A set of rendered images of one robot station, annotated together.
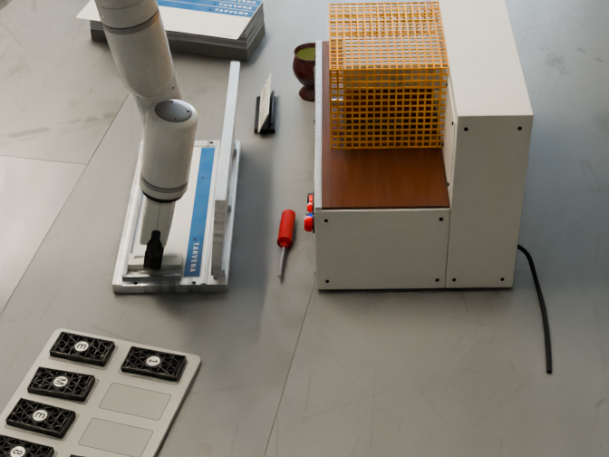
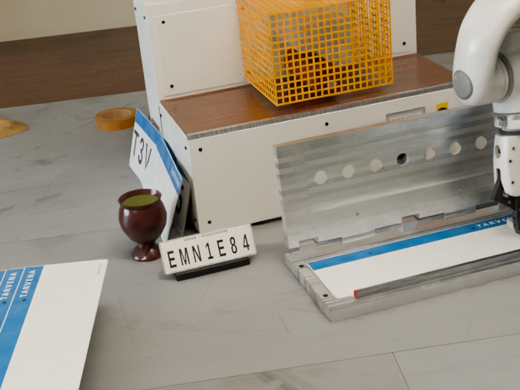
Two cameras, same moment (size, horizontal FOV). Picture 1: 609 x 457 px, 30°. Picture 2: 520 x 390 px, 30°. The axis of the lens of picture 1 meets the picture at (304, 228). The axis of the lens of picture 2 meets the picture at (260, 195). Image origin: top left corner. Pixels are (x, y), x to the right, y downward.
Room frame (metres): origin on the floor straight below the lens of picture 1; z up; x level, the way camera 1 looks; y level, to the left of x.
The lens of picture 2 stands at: (2.41, 1.49, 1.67)
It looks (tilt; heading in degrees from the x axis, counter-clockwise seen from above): 24 degrees down; 252
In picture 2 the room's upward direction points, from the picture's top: 6 degrees counter-clockwise
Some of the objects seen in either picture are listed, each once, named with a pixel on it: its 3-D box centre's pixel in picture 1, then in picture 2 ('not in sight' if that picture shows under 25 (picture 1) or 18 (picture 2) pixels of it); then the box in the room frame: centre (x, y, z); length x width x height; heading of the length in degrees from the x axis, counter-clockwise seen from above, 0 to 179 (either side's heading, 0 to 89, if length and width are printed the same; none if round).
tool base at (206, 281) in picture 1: (180, 208); (432, 251); (1.72, 0.24, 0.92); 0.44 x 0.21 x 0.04; 178
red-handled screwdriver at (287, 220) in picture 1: (284, 244); not in sight; (1.61, 0.04, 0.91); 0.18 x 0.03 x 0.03; 174
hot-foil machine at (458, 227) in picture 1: (425, 148); (343, 73); (1.66, -0.22, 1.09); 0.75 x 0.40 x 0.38; 178
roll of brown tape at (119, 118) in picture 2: not in sight; (117, 118); (2.04, -0.75, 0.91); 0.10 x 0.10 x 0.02
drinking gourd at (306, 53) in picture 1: (311, 72); (144, 226); (2.14, -0.03, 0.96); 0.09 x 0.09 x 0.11
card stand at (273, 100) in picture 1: (265, 111); (210, 260); (2.06, 0.08, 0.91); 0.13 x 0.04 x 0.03; 178
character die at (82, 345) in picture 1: (82, 348); not in sight; (1.36, 0.38, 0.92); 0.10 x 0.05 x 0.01; 72
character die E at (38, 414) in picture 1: (41, 417); not in sight; (1.21, 0.43, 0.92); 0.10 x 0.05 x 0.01; 70
